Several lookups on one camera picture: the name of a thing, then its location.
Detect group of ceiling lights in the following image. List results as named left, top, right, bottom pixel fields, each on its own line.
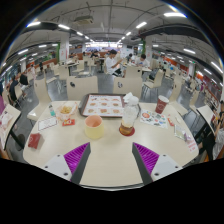
left=1, top=11, right=224, bottom=78

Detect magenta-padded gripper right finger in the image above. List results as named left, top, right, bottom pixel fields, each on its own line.
left=131, top=142, right=184, bottom=186

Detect flat round red coaster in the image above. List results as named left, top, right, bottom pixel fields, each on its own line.
left=118, top=125, right=136, bottom=137

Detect clear plastic packet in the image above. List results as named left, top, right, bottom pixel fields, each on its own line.
left=173, top=123, right=188, bottom=141

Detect neighbouring table with leaflet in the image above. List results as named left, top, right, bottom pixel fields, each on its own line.
left=0, top=103, right=23, bottom=151

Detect ceiling air conditioner unit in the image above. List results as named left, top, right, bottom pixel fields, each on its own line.
left=73, top=15, right=94, bottom=25

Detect neighbouring white black-edged table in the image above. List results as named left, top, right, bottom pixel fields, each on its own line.
left=196, top=104, right=218, bottom=128

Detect clear white-capped drink bottle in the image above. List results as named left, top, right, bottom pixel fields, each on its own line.
left=119, top=95, right=140, bottom=136

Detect dark tray with paper liner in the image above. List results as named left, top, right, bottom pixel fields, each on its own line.
left=78, top=93, right=141, bottom=119

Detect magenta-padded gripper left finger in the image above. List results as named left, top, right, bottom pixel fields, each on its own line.
left=43, top=142, right=92, bottom=185

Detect crumpled white napkin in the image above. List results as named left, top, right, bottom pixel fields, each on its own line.
left=122, top=92, right=134, bottom=104

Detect paper fries wrapper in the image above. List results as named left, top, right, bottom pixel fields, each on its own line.
left=54, top=101, right=79, bottom=122

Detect white leaflet with printed pictures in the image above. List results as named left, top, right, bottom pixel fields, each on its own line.
left=139, top=109, right=169, bottom=130

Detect white red-lettered table sticker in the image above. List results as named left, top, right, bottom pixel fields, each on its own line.
left=184, top=139, right=198, bottom=154

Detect small teal bottle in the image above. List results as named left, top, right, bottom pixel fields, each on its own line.
left=48, top=104, right=56, bottom=117

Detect yellow mug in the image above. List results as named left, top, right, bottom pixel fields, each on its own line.
left=84, top=114, right=105, bottom=140

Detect red paper cup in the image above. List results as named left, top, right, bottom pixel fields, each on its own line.
left=154, top=94, right=170, bottom=115

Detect small red sachet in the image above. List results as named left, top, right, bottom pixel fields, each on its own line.
left=166, top=114, right=176, bottom=127

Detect red ketchup sachet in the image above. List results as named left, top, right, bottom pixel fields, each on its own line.
left=62, top=118, right=76, bottom=127

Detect person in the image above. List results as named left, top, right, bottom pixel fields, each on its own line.
left=135, top=53, right=151, bottom=69
left=9, top=73, right=29, bottom=104
left=203, top=99, right=224, bottom=161
left=105, top=49, right=123, bottom=76
left=0, top=94, right=6, bottom=114

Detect beige chair with round hole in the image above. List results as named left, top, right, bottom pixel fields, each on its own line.
left=66, top=75, right=99, bottom=101
left=113, top=77, right=144, bottom=99

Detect group of far beige chairs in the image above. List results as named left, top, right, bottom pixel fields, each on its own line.
left=26, top=58, right=201, bottom=123

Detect small red packet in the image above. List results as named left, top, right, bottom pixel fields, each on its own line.
left=27, top=132, right=43, bottom=150

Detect white paper card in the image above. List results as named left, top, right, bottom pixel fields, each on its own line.
left=37, top=116, right=58, bottom=132

